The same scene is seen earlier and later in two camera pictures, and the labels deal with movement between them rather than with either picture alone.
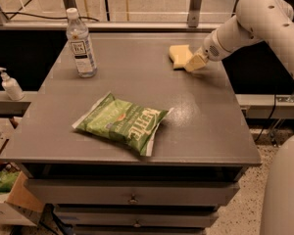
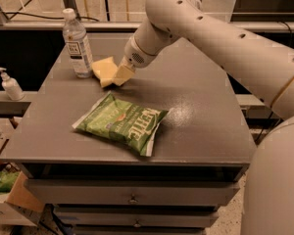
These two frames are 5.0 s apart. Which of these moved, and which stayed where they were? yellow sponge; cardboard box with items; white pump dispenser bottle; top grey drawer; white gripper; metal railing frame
Moved: white gripper; yellow sponge
Stayed: top grey drawer; white pump dispenser bottle; metal railing frame; cardboard box with items
